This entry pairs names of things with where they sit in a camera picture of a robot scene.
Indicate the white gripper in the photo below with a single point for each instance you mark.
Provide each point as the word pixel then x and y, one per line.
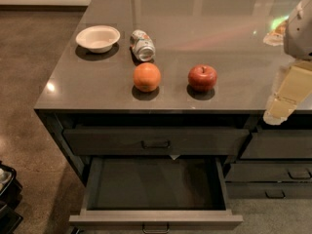
pixel 299 33

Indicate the orange fruit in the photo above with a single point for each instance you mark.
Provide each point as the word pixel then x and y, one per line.
pixel 147 77

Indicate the top right drawer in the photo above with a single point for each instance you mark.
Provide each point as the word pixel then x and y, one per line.
pixel 279 144

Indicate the bottom right drawer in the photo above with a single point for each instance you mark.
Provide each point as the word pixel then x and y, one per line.
pixel 259 190

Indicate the open middle drawer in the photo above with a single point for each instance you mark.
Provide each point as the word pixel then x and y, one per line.
pixel 156 196

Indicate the top left drawer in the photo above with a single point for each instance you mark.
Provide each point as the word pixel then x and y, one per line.
pixel 155 140

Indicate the red apple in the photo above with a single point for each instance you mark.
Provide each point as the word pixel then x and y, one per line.
pixel 202 78

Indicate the grey counter cabinet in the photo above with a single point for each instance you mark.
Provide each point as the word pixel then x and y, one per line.
pixel 95 91

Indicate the crushed soda can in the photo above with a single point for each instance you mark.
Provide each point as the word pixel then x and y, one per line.
pixel 142 46

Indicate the white paper bowl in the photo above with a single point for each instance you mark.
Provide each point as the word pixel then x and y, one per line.
pixel 98 39

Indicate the black bins on floor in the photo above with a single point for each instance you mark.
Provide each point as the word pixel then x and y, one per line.
pixel 10 190

